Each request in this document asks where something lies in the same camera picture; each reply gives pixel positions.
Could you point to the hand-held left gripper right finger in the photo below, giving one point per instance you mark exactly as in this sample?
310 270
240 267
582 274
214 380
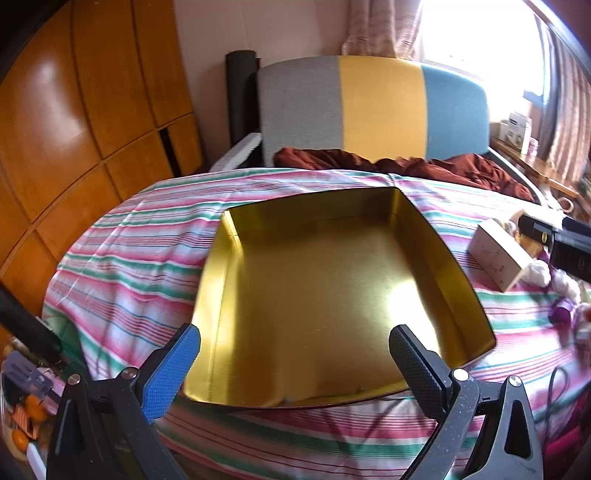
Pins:
415 369

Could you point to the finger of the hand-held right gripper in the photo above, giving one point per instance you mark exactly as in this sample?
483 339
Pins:
538 228
572 254

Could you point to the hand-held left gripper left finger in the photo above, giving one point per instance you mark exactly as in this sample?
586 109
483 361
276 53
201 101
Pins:
171 369

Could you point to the cream cardboard box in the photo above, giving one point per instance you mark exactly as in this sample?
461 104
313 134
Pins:
494 254

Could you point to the gold tin box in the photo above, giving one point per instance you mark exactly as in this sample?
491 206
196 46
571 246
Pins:
323 286

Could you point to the white cloth pouch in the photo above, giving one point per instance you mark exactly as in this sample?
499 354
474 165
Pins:
565 285
538 273

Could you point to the grey chair armrest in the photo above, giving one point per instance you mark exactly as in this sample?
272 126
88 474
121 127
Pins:
517 175
235 154

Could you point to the wooden desk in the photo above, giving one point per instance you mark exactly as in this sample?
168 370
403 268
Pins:
540 170

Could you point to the purple cloth pouch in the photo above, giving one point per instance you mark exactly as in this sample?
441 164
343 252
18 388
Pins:
562 311

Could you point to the dark red blanket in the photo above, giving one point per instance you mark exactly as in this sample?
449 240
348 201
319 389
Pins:
480 173

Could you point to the pink plastic cup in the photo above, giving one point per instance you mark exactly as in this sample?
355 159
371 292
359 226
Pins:
533 146

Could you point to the white carton box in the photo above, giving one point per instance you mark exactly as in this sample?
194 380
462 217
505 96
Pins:
515 134

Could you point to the striped bed sheet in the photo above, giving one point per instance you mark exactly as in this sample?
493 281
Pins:
138 258

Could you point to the pink patterned curtain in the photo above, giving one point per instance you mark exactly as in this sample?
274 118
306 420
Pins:
378 27
568 115

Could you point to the orange round object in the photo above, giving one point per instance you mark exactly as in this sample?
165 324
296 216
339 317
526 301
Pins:
34 407
19 439

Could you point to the black pole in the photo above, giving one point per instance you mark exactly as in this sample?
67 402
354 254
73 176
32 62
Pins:
27 323

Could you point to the window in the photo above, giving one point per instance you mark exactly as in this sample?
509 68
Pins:
485 41

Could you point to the grey yellow blue chair back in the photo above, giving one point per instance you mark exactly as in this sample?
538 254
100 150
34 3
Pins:
383 106

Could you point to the wooden wardrobe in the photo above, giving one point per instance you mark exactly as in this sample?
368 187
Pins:
69 115

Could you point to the black rolled mat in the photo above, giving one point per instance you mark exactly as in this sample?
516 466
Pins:
240 92

